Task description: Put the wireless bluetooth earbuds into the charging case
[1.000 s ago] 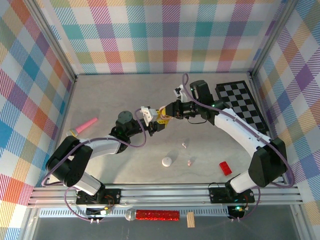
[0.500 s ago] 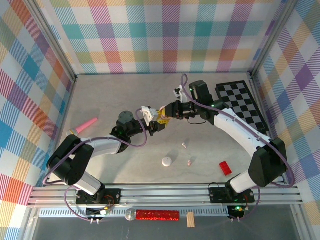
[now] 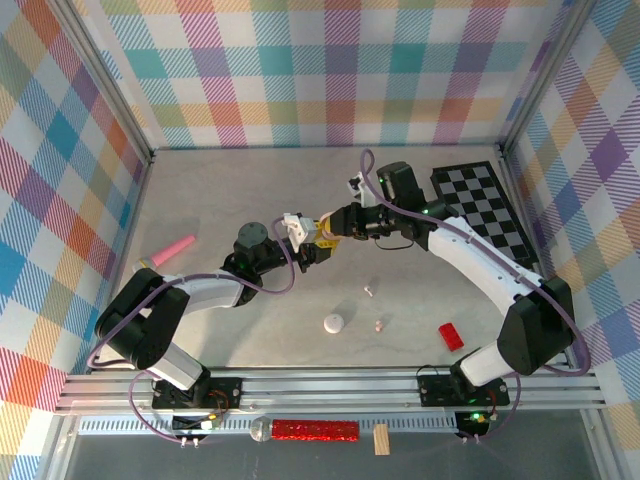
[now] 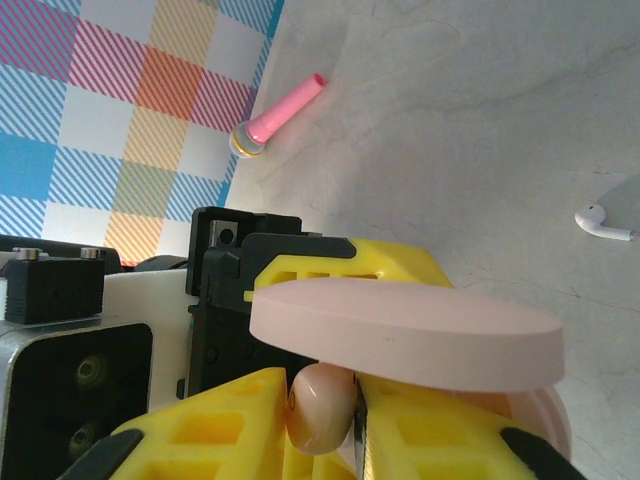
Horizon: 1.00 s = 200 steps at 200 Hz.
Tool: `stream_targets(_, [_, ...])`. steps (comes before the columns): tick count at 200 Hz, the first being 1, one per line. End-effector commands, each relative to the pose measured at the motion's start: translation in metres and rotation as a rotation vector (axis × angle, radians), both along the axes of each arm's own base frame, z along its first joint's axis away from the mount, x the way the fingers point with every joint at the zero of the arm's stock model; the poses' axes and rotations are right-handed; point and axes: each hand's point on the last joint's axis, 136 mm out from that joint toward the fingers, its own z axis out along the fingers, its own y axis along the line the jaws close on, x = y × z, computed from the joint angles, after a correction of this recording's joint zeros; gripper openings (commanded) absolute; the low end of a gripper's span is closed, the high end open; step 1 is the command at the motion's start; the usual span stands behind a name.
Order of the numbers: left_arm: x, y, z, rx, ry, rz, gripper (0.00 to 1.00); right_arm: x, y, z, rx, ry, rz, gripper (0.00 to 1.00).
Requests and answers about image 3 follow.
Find pink oval earbud case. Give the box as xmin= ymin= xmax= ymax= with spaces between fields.
xmin=319 ymin=212 xmax=344 ymax=239

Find pink toy microphone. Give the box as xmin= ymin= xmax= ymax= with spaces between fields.
xmin=137 ymin=233 xmax=196 ymax=271

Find black grey chessboard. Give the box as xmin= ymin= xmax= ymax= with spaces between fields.
xmin=430 ymin=160 xmax=540 ymax=274

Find red toy brick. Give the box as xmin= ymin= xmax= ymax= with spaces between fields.
xmin=438 ymin=322 xmax=465 ymax=353

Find red glitter microphone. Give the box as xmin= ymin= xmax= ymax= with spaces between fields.
xmin=249 ymin=415 xmax=361 ymax=444

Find perforated metal strip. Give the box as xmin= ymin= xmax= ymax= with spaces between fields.
xmin=77 ymin=417 xmax=476 ymax=436

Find black electronics board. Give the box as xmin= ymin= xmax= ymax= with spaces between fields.
xmin=453 ymin=409 xmax=490 ymax=437
xmin=172 ymin=413 xmax=224 ymax=434

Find aluminium frame rail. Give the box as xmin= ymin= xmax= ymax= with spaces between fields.
xmin=53 ymin=366 xmax=606 ymax=416

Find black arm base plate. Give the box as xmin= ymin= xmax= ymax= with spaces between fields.
xmin=151 ymin=375 xmax=244 ymax=411
xmin=417 ymin=367 xmax=511 ymax=409

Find aluminium frame post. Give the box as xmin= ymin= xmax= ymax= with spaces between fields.
xmin=497 ymin=0 xmax=604 ymax=156
xmin=47 ymin=0 xmax=155 ymax=164

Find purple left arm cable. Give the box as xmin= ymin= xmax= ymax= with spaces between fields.
xmin=88 ymin=217 xmax=296 ymax=444

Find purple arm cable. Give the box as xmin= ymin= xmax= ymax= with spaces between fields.
xmin=359 ymin=148 xmax=591 ymax=446
xmin=88 ymin=217 xmax=296 ymax=444

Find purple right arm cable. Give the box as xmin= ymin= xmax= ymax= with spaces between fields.
xmin=359 ymin=148 xmax=591 ymax=446

